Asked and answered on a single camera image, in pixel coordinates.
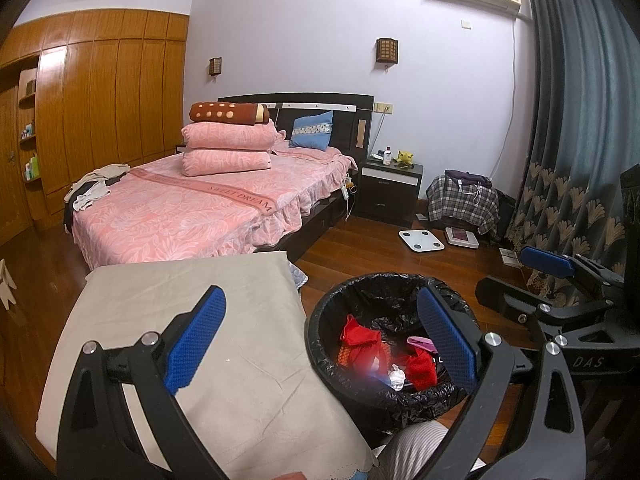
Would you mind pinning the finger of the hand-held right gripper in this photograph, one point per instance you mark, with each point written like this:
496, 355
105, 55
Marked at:
545, 261
505, 300

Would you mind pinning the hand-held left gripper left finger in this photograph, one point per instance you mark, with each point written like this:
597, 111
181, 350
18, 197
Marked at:
195, 340

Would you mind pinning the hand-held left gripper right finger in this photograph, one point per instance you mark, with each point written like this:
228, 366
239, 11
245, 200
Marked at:
447, 340

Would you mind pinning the white fluffy cloth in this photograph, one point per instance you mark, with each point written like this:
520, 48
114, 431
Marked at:
397, 375

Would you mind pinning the black lined trash bin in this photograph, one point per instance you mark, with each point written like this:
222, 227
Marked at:
380, 300

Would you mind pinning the orange mesh bag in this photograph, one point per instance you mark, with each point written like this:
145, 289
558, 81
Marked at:
345, 356

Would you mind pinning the beige table cloth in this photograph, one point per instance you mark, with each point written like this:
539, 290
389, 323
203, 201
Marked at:
250, 360

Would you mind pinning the white scale with red panel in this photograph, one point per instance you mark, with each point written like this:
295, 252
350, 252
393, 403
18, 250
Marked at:
460, 236

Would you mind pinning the plaid cloth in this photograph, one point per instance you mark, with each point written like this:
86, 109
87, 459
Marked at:
460, 205

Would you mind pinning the white bathroom scale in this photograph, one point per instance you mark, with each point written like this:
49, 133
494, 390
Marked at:
421, 240

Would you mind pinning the person's leg grey trousers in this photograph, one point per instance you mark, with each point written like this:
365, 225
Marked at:
415, 450

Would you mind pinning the dark garment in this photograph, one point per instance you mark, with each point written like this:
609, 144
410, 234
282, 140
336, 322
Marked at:
465, 177

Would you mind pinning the grey quilted pad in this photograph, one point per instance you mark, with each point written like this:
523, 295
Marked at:
299, 277

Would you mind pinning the pink bedspread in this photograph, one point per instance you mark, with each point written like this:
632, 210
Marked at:
175, 210

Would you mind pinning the grey patterned curtain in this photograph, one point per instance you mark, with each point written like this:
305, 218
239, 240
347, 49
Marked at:
575, 110

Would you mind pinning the dark nightstand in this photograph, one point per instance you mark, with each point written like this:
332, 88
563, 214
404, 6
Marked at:
385, 190

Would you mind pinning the yellow plush toy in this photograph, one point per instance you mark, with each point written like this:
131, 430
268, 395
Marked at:
405, 156

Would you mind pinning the pink folded quilt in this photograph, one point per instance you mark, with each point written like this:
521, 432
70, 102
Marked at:
230, 136
225, 162

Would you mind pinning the pile of clothes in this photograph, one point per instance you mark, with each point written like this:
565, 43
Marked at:
95, 185

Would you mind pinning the white bottle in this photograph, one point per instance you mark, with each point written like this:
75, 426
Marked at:
387, 155

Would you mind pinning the brown dotted pillow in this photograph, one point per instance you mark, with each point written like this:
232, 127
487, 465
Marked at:
220, 112

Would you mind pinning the blue cushion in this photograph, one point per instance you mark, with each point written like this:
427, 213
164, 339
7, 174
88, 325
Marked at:
311, 132

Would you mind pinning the green bottle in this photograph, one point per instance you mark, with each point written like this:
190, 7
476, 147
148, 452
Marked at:
31, 167

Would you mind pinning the dark wooden bed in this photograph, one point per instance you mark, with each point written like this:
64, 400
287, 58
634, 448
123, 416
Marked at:
340, 125

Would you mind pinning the wooden wardrobe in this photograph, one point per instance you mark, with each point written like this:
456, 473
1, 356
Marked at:
125, 100

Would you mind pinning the small shelf bottles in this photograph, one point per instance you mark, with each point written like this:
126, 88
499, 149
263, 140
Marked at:
27, 130

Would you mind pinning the small shelf box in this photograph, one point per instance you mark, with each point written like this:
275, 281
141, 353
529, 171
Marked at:
30, 87

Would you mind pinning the wall socket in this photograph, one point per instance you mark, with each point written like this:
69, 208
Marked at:
382, 107

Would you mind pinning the wooden wall lamp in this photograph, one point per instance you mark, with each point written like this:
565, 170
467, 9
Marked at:
387, 51
215, 66

